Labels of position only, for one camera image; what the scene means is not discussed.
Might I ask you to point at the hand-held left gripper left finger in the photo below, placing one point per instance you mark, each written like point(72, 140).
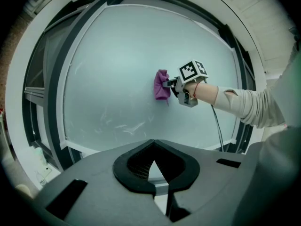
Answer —
point(98, 192)

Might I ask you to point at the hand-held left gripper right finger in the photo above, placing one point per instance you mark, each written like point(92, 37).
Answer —
point(207, 185)

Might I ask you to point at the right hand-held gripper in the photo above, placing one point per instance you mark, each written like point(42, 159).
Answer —
point(191, 70)

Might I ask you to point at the purple knitted cloth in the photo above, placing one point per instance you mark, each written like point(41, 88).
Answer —
point(161, 86)

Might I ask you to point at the frosted glass pane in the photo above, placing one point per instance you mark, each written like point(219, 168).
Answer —
point(129, 67)

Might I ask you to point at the person's right forearm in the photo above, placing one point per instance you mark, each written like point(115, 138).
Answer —
point(247, 105)

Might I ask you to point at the white phone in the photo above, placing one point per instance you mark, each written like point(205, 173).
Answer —
point(47, 171)

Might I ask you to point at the small clear bottle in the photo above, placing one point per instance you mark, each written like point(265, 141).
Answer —
point(41, 179)

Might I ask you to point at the pale green crumpled bag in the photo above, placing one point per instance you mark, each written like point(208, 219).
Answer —
point(39, 154)

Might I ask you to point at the round beige bucket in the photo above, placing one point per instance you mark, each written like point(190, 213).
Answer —
point(23, 190)

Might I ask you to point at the person's beige top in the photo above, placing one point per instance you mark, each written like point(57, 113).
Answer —
point(289, 98)

